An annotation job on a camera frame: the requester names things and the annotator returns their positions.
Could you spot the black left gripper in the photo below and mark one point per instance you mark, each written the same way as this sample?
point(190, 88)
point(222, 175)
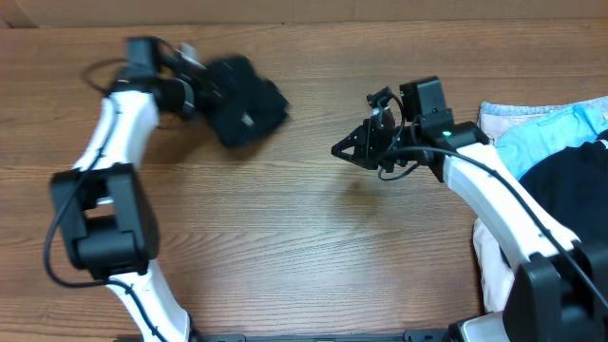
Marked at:
point(220, 95)

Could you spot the dark navy garment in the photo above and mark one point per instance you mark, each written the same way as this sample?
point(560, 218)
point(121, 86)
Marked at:
point(568, 179)

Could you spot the light blue garment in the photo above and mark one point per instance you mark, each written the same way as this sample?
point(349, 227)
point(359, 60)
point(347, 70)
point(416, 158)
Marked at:
point(526, 135)

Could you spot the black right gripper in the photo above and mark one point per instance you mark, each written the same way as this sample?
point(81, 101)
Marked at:
point(372, 140)

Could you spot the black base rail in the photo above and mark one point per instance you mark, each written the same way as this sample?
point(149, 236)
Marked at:
point(432, 335)

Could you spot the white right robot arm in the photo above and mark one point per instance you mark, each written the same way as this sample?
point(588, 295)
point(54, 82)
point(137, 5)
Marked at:
point(559, 291)

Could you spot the pale pink garment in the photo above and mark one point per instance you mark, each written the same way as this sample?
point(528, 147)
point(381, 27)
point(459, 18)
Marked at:
point(496, 276)

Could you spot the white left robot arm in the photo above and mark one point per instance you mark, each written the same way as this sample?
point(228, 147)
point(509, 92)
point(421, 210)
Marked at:
point(104, 232)

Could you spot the black polo shirt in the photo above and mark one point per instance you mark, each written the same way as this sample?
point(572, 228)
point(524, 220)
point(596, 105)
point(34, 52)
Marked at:
point(240, 106)

